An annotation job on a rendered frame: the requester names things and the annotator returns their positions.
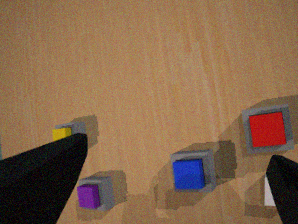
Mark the yellow button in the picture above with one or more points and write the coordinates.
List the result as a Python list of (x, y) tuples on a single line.
[(64, 130)]

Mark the blue button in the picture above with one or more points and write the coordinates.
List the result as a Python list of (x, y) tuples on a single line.
[(193, 171)]

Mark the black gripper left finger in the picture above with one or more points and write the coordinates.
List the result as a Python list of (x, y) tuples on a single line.
[(36, 185)]

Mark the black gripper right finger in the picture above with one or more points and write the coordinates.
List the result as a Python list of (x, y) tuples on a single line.
[(282, 176)]

